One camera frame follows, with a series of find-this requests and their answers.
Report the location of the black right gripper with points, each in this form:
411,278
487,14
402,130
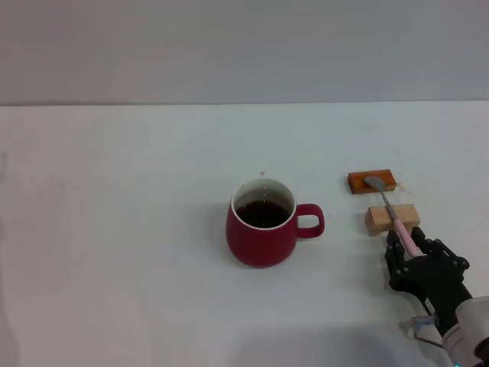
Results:
431,279

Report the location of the red ceramic cup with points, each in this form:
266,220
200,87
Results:
260,244

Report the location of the light wooden bridge block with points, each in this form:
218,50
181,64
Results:
376,221

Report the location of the orange brown wooden block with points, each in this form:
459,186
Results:
357,183

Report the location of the dark coffee liquid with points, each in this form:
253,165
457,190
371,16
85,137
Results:
261,214

